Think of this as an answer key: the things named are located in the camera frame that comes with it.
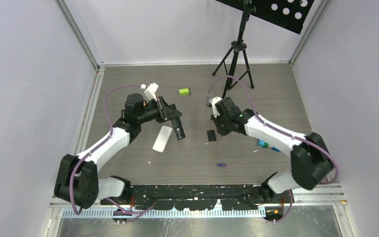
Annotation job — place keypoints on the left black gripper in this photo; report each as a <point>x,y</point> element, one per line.
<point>167,112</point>

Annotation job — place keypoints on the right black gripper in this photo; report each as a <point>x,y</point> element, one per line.
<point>221,131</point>

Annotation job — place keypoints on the black remote control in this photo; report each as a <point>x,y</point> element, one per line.
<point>178,128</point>

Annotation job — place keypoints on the black battery cover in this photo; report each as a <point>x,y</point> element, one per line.
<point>211,136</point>

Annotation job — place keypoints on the white remote control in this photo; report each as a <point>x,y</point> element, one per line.
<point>162,139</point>

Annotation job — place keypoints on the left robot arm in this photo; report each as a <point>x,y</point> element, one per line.
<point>77,180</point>

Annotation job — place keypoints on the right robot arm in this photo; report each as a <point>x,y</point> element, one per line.
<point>308,154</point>

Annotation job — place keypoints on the blue green lego block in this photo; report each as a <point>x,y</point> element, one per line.
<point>265,145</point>

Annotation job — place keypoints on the black tripod stand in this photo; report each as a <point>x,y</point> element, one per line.
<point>238,46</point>

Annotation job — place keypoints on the black perforated board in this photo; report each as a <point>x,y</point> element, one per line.
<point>287,14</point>

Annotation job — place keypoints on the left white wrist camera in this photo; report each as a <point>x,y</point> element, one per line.
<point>150,90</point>

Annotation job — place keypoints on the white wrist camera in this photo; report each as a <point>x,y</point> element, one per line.
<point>150,90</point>
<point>211,103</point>

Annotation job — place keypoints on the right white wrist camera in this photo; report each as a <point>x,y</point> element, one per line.
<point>211,103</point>

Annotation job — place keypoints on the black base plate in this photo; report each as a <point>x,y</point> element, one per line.
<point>198,197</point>

